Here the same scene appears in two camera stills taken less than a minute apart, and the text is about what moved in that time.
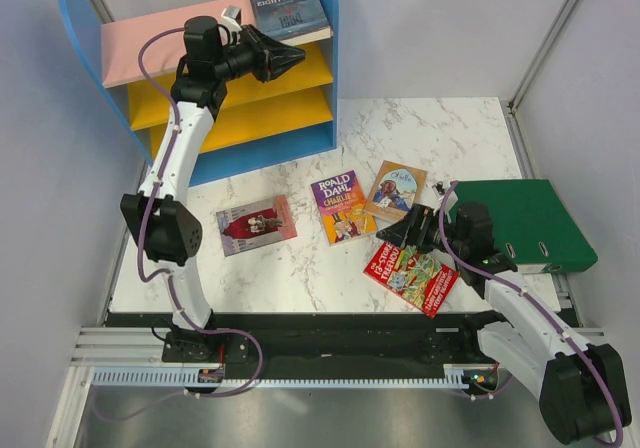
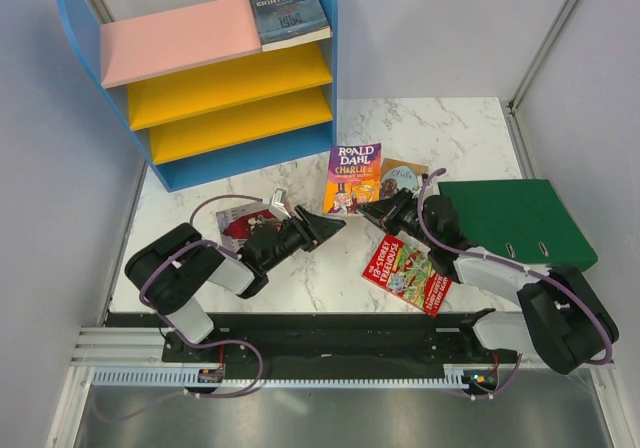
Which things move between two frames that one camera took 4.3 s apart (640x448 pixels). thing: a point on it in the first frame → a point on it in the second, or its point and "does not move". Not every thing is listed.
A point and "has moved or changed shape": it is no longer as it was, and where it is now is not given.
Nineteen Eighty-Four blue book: x=290 y=10 does not move
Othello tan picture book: x=396 y=188 does not move
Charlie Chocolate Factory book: x=342 y=204 has moved or changed shape
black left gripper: x=264 y=49 → x=322 y=227
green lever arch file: x=530 y=224 does not move
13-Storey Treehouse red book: x=414 y=279 does not move
